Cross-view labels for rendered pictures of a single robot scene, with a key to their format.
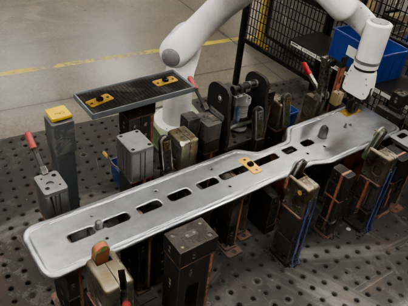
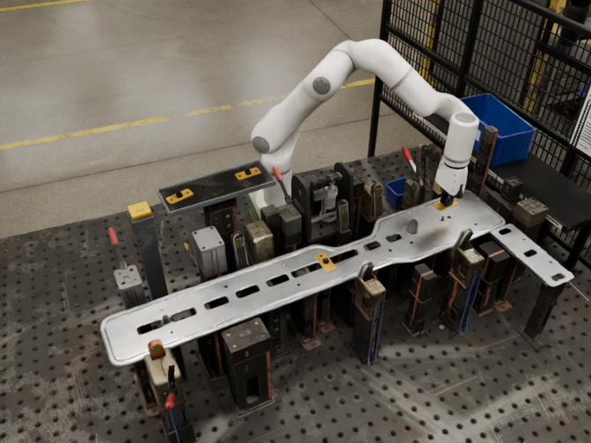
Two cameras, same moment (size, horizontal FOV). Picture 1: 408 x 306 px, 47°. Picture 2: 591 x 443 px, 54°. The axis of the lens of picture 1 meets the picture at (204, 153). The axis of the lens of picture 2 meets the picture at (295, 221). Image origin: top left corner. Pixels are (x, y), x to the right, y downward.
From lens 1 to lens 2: 0.53 m
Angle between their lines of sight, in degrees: 11
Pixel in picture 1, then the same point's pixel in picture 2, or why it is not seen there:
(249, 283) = (321, 378)
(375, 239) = (468, 340)
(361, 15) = (451, 107)
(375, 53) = (461, 150)
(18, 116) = (145, 173)
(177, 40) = (266, 128)
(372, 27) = (455, 124)
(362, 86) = (451, 182)
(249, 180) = (319, 279)
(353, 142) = (445, 238)
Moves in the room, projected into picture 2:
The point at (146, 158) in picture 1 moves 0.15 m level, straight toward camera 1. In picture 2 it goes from (217, 255) to (208, 291)
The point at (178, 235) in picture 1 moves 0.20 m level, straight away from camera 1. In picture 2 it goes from (233, 334) to (250, 282)
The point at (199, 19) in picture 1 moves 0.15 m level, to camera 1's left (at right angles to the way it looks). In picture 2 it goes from (287, 107) to (244, 103)
